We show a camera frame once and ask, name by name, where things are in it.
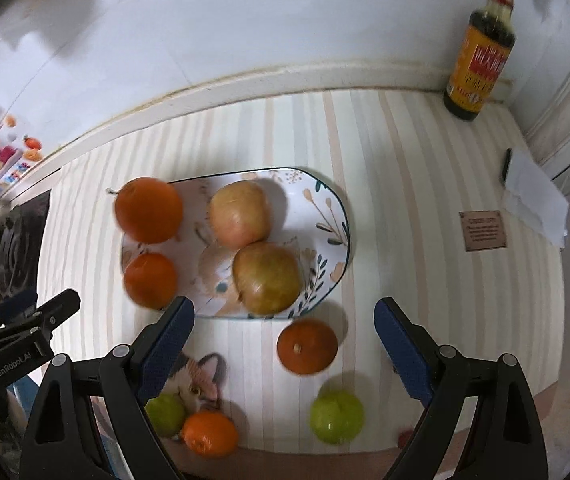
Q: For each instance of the white folded cloth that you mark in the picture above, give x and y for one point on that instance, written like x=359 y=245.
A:
x=535 y=200

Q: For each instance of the floral ceramic plate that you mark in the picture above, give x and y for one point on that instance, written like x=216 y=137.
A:
x=315 y=220

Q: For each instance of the bright orange tangerine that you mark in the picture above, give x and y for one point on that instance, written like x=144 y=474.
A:
x=210 y=434

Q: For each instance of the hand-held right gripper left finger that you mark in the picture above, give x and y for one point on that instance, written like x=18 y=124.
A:
x=167 y=347

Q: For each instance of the pale yellow-pink apple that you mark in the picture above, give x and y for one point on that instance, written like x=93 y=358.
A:
x=240 y=215

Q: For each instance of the small orange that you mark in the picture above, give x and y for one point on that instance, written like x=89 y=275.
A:
x=151 y=280

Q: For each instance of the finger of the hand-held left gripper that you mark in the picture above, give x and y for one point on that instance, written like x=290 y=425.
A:
x=57 y=309
x=15 y=305

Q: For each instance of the dark orange tangerine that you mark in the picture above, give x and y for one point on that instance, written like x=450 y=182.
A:
x=307 y=346

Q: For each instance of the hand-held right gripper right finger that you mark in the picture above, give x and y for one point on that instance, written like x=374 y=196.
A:
x=405 y=355

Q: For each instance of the large green fruit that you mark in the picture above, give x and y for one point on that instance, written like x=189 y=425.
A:
x=337 y=417

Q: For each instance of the large orange with stem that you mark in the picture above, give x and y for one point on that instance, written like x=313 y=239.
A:
x=149 y=210

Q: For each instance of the black gas stove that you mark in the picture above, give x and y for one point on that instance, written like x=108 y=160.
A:
x=15 y=240

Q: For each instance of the yellow-brown pear apple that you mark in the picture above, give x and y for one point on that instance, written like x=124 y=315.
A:
x=267 y=277

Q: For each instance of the small green fruit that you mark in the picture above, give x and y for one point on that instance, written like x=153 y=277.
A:
x=166 y=416

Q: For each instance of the black pen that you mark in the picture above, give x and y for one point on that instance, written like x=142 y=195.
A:
x=506 y=167

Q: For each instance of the soy sauce bottle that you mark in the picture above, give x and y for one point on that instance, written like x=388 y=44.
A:
x=480 y=60

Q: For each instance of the striped table mat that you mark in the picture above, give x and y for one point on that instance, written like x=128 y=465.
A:
x=415 y=170

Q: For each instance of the brown label patch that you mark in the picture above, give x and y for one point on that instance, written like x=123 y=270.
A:
x=483 y=230

